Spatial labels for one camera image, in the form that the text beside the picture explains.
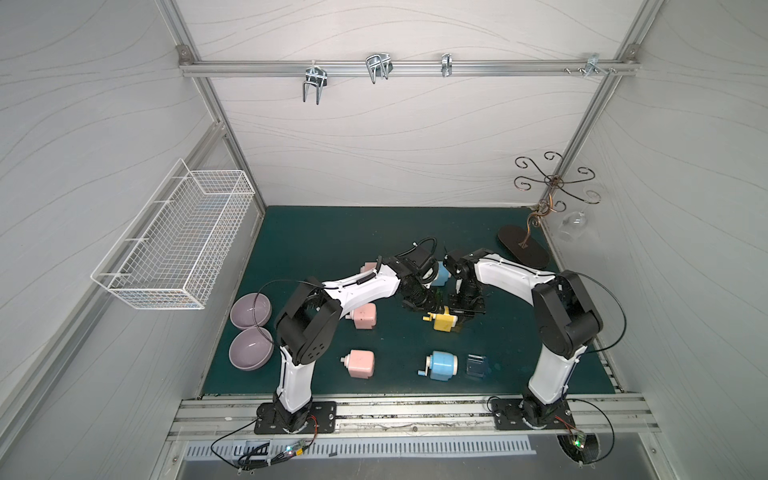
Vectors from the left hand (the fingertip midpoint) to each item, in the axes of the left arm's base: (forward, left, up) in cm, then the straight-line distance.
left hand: (441, 313), depth 83 cm
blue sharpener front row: (-14, +1, -1) cm, 14 cm away
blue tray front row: (-11, -10, -8) cm, 17 cm away
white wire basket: (+3, +65, +23) cm, 69 cm away
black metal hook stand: (+33, -31, -7) cm, 46 cm away
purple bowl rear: (+2, +57, -4) cm, 57 cm away
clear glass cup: (+24, -40, +12) cm, 48 cm away
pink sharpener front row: (-14, +22, -1) cm, 26 cm away
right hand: (+2, -6, -6) cm, 9 cm away
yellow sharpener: (-1, -1, -2) cm, 3 cm away
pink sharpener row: (-1, +22, -1) cm, 22 cm away
